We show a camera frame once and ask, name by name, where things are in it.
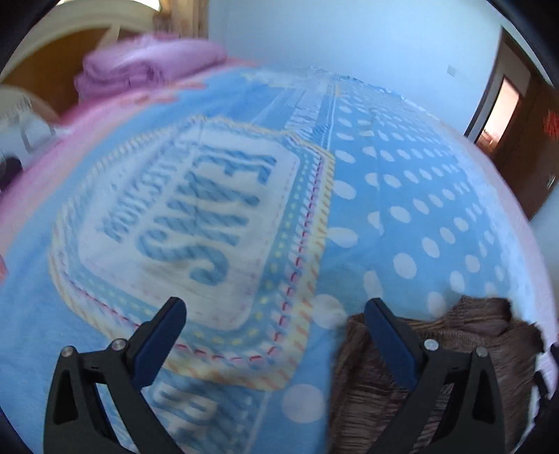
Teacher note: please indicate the brown door frame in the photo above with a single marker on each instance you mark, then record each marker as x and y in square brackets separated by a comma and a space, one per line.
[482, 104]

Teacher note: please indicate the grey patterned pillow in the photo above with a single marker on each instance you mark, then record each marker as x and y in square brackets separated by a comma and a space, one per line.
[22, 126]

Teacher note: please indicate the yellow patterned curtain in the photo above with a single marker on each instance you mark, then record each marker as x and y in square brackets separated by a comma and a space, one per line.
[196, 17]

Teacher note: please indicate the red paper door decoration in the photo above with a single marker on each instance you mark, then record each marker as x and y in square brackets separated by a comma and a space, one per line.
[551, 124]

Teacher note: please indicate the brown knitted sweater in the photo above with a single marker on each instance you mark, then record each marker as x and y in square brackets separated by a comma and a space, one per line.
[480, 340]

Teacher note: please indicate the brown wooden door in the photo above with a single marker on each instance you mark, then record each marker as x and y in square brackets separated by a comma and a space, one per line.
[537, 166]

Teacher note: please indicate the blue printed blanket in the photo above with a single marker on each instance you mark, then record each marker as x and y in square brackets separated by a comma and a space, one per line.
[393, 196]

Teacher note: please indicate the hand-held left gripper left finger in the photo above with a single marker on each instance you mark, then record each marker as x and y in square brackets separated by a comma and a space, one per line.
[159, 345]

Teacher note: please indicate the cream and wood headboard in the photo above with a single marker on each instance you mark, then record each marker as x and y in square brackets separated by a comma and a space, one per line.
[56, 65]

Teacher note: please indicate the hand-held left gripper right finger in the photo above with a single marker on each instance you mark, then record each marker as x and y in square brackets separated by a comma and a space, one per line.
[393, 345]

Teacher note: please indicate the folded pink blanket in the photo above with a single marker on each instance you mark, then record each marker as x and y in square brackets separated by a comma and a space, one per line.
[144, 61]

